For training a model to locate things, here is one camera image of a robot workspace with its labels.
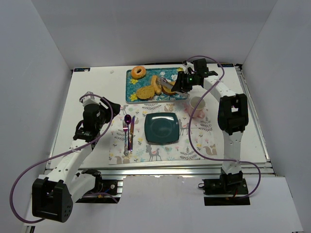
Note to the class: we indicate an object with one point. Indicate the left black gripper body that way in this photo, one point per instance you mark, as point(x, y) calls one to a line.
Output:
point(107, 109)

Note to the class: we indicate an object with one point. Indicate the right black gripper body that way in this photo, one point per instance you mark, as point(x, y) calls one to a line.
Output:
point(181, 82)

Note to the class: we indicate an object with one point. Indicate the metal tongs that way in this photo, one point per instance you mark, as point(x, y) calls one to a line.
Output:
point(164, 82)

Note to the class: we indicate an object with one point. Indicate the long bread roll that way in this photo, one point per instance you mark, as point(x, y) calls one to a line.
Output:
point(155, 83)

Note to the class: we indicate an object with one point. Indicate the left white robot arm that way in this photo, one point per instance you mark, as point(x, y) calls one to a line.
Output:
point(53, 196)

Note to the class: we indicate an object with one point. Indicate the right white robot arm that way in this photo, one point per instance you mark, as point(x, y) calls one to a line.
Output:
point(232, 118)

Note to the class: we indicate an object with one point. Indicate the right bread slice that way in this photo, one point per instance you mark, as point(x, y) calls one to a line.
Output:
point(166, 91)

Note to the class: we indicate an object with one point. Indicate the bread slice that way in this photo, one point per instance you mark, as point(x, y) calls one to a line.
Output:
point(166, 91)
point(145, 93)

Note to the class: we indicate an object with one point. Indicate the left bread slice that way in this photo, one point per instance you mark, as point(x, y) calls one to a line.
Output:
point(145, 93)

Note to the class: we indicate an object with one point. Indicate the purple spoon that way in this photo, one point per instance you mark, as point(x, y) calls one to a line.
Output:
point(128, 120)

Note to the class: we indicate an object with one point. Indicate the iridescent knife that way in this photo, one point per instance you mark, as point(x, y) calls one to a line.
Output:
point(131, 133)

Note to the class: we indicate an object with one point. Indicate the iridescent fork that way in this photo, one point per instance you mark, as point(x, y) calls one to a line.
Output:
point(125, 130)

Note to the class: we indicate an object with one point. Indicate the teal floral tray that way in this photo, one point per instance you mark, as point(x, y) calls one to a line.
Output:
point(132, 85)

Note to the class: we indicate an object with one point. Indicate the pink mug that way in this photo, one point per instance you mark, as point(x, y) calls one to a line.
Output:
point(197, 106)

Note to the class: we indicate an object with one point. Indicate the bagel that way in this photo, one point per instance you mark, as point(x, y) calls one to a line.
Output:
point(138, 72)

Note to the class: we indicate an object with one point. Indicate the dark green square plate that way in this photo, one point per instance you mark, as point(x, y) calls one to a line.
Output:
point(161, 128)

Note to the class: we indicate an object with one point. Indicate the animal pattern placemat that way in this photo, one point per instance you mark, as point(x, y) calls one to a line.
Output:
point(196, 136)

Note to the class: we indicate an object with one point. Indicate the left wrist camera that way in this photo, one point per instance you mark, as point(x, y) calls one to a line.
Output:
point(88, 98)

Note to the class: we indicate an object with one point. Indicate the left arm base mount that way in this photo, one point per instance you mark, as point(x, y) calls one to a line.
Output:
point(105, 190)

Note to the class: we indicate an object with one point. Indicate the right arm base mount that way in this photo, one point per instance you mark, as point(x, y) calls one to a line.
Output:
point(227, 190)

